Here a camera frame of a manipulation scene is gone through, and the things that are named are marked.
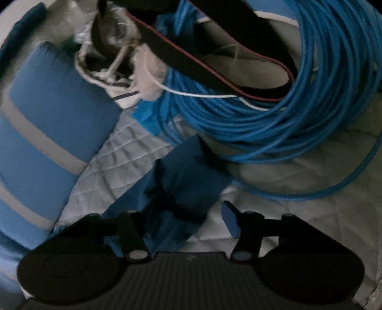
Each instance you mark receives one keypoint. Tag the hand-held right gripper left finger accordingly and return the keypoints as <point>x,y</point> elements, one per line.
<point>129,234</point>

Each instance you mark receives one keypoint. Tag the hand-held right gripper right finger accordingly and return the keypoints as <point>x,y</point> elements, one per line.
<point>230,219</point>

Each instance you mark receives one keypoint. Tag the blue garment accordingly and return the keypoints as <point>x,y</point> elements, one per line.
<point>185,181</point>

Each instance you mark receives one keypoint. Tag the grey quilted blanket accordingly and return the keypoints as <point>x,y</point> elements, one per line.
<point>298,226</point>

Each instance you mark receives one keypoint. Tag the large blue grey-striped pillow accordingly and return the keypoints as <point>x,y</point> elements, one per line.
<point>56,104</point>

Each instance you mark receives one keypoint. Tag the dark blue cloth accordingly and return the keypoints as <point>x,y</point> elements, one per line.
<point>22,32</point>

